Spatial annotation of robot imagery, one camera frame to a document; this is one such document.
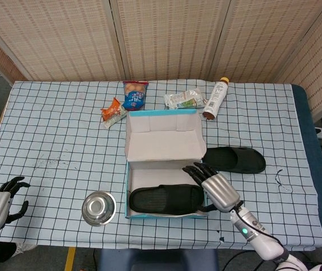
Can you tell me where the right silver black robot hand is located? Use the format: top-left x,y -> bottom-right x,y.
182,161 -> 244,213

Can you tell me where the black rubber slipper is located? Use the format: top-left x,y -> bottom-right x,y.
129,183 -> 207,215
202,146 -> 267,174

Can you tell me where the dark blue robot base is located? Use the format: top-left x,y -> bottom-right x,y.
97,248 -> 220,271

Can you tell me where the blue cardboard shoe box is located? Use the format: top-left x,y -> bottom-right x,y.
124,109 -> 209,220

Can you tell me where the blue checked tablecloth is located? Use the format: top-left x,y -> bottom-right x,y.
0,80 -> 322,251

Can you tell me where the white drink bottle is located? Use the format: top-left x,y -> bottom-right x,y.
202,77 -> 229,121

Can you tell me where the white green snack packet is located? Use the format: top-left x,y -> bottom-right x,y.
163,88 -> 207,110

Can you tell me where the stainless steel bowl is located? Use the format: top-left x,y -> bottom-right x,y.
81,191 -> 118,226

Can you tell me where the blue snack bag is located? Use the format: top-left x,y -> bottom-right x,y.
122,81 -> 149,111

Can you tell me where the orange snack packet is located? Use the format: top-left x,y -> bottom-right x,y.
100,97 -> 128,130

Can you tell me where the woven folding screen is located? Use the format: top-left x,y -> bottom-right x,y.
0,0 -> 322,116

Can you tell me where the black floor cable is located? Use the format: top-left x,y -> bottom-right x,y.
223,250 -> 266,271

